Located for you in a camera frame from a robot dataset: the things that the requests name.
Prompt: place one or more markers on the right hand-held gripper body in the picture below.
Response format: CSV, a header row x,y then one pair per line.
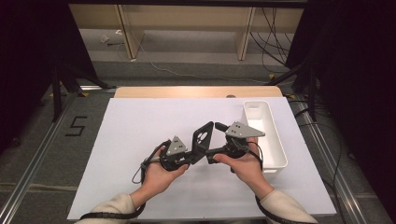
x,y
243,130

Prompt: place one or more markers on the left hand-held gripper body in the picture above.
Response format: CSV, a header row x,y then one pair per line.
x,y
176,146

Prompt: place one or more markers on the white plastic bin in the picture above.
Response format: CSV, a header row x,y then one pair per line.
x,y
272,149

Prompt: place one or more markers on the person's right hand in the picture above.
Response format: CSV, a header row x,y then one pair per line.
x,y
247,169

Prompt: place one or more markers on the person's left hand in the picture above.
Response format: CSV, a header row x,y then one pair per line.
x,y
157,179

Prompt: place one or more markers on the dark round table grommet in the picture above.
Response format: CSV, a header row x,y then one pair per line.
x,y
230,96

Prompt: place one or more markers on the white paper sheet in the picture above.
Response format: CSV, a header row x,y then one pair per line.
x,y
149,118

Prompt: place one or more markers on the black metal stand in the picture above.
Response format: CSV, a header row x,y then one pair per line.
x,y
312,93
56,93

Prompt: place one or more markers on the wooden shelf unit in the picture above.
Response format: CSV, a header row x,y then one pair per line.
x,y
186,17

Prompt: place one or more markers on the black curtain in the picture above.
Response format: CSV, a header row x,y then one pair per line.
x,y
358,77
25,46

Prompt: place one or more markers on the white paper scrap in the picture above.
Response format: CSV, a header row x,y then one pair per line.
x,y
104,39

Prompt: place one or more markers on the aluminium floor rail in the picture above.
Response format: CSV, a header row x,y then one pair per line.
x,y
336,174
31,168

